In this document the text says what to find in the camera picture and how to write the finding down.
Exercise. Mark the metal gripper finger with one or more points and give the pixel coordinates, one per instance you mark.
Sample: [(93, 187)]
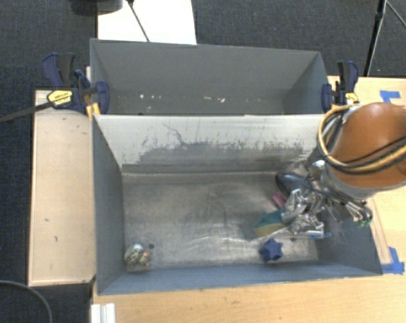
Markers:
[(294, 204), (305, 228)]

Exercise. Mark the pink small object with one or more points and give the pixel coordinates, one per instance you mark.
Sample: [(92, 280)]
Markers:
[(278, 199)]

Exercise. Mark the dark shiny rounded object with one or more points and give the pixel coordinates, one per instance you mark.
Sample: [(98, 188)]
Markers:
[(287, 182)]

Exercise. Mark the green and yellow sponge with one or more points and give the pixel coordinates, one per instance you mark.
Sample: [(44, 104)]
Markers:
[(268, 224)]

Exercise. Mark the blue star-shaped toy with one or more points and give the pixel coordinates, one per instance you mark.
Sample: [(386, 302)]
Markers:
[(271, 250)]

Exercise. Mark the grey metal bin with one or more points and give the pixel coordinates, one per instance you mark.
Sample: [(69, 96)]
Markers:
[(196, 207)]

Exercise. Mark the small grey toy figure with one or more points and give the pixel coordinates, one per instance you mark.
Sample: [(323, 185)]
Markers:
[(137, 255)]

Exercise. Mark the pale wood board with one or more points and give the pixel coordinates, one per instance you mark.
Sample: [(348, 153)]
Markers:
[(61, 197)]

